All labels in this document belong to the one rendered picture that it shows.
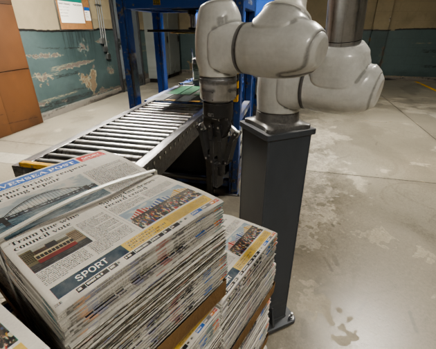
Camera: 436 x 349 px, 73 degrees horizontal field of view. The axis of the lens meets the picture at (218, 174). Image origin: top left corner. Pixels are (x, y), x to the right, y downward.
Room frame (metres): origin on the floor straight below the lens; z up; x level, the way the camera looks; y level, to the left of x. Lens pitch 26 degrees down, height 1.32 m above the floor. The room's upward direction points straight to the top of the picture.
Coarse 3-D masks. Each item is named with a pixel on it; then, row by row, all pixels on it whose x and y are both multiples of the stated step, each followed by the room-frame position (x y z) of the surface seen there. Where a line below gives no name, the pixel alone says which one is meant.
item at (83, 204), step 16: (144, 176) 0.53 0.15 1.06; (160, 176) 0.52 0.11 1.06; (96, 192) 0.46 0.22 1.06; (112, 192) 0.46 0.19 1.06; (64, 208) 0.41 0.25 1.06; (80, 208) 0.41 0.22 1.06; (16, 224) 0.36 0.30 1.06; (32, 224) 0.36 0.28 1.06; (48, 224) 0.36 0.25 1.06; (0, 240) 0.33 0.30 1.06; (16, 240) 0.33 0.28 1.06; (16, 288) 0.33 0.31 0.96; (32, 320) 0.33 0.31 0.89
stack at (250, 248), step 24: (240, 240) 0.61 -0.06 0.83; (264, 240) 0.61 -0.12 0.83; (240, 264) 0.53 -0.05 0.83; (264, 264) 0.58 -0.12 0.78; (240, 288) 0.48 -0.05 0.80; (264, 288) 0.59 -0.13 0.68; (216, 312) 0.40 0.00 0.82; (240, 312) 0.48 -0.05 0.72; (264, 312) 0.62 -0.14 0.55; (192, 336) 0.35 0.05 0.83; (216, 336) 0.39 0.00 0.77; (264, 336) 0.63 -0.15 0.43
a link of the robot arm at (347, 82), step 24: (336, 0) 0.89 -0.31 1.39; (360, 0) 0.87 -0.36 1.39; (336, 24) 0.89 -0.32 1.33; (360, 24) 0.89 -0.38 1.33; (336, 48) 0.89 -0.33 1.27; (360, 48) 0.88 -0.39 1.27; (312, 72) 0.93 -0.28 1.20; (336, 72) 0.87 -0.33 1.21; (360, 72) 0.86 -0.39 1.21; (312, 96) 0.92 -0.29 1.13; (336, 96) 0.88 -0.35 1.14; (360, 96) 0.85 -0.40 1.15
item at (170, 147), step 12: (192, 120) 1.82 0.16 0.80; (180, 132) 1.59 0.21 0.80; (192, 132) 1.78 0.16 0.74; (168, 144) 1.41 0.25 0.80; (180, 144) 1.56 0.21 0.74; (144, 156) 1.24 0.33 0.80; (156, 156) 1.27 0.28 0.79; (168, 156) 1.39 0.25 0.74; (144, 168) 1.14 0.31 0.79; (156, 168) 1.25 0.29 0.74
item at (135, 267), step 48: (144, 192) 0.46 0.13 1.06; (192, 192) 0.45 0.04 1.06; (48, 240) 0.33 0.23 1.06; (96, 240) 0.32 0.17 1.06; (144, 240) 0.32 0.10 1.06; (192, 240) 0.37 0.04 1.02; (48, 288) 0.24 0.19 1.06; (96, 288) 0.25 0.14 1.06; (144, 288) 0.29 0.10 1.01; (192, 288) 0.36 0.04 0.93; (48, 336) 0.28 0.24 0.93; (96, 336) 0.23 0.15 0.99; (144, 336) 0.28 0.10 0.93
